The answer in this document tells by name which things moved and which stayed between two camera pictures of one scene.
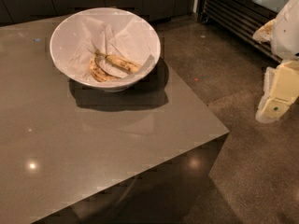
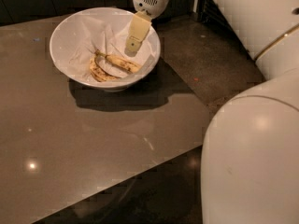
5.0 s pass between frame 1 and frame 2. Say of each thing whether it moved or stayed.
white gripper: moved
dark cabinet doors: stayed
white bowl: stayed
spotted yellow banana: stayed
